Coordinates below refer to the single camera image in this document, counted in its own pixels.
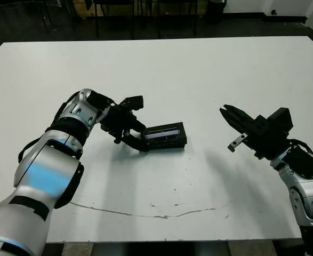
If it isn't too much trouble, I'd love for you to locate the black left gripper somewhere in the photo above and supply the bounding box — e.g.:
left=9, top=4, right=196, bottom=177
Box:
left=101, top=102, right=150, bottom=153

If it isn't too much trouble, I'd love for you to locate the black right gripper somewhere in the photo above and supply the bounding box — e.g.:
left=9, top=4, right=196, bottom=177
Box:
left=219, top=104, right=292, bottom=161

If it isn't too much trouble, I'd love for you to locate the black box lid silver label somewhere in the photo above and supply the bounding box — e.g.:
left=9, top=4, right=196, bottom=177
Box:
left=145, top=122, right=188, bottom=150

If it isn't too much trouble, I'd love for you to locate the black trash bin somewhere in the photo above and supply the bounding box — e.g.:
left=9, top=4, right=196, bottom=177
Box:
left=206, top=0, right=227, bottom=25

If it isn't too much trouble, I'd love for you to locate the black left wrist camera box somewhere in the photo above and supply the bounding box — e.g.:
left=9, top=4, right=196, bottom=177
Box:
left=122, top=94, right=145, bottom=110

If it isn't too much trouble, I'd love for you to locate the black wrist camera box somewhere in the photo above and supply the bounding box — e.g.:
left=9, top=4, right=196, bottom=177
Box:
left=122, top=94, right=145, bottom=110
left=267, top=107, right=293, bottom=137

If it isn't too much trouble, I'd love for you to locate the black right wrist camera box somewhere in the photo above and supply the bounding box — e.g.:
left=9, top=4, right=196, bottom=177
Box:
left=267, top=107, right=293, bottom=137

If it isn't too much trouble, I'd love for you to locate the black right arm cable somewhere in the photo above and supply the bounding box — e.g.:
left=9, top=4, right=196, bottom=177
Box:
left=286, top=138, right=313, bottom=157

